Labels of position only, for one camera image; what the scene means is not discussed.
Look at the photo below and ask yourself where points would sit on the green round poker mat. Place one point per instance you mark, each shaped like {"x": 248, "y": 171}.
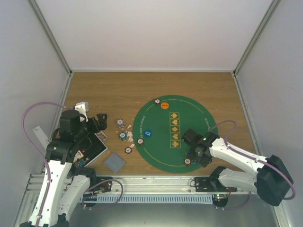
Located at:
{"x": 165, "y": 150}

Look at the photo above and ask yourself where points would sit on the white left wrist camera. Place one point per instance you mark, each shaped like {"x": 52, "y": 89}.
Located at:
{"x": 82, "y": 108}

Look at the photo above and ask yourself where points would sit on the grey ribbed card tray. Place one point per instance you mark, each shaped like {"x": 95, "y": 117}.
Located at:
{"x": 114, "y": 163}

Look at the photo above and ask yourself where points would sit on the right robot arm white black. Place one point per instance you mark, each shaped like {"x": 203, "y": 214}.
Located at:
{"x": 265, "y": 176}

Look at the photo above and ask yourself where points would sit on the grey slotted cable duct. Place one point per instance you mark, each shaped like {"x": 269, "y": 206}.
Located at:
{"x": 149, "y": 198}

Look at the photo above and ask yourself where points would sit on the teal green 50 chip stack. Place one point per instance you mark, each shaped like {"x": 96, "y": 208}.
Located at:
{"x": 123, "y": 136}

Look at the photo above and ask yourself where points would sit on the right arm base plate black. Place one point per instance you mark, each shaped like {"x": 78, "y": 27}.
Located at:
{"x": 205, "y": 184}

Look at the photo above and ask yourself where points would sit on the black aluminium poker case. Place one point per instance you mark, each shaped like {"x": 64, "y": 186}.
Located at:
{"x": 94, "y": 148}

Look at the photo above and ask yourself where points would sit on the orange big blind button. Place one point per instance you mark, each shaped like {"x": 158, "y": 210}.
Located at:
{"x": 164, "y": 105}

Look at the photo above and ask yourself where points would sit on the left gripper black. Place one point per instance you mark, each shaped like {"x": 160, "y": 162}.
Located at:
{"x": 102, "y": 122}

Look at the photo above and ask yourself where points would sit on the blue small blind button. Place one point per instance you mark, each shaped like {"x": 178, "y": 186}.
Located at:
{"x": 147, "y": 133}

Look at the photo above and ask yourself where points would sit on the red black chip stack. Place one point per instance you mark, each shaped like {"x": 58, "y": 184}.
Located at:
{"x": 128, "y": 150}

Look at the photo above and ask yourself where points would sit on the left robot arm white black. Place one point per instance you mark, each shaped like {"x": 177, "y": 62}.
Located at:
{"x": 63, "y": 184}

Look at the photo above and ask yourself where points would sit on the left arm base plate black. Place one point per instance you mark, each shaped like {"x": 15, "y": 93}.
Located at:
{"x": 102, "y": 188}

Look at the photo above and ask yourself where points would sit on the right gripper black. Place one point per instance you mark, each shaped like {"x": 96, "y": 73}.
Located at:
{"x": 203, "y": 163}

